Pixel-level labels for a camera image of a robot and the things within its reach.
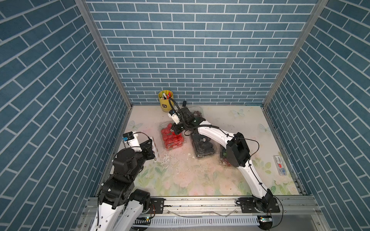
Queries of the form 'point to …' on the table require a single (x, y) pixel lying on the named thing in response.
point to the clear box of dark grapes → (197, 111)
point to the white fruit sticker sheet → (154, 160)
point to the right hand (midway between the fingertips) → (172, 127)
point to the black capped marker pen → (184, 103)
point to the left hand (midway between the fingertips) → (157, 140)
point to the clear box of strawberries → (171, 140)
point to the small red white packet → (281, 168)
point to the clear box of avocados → (204, 146)
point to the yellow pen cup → (164, 96)
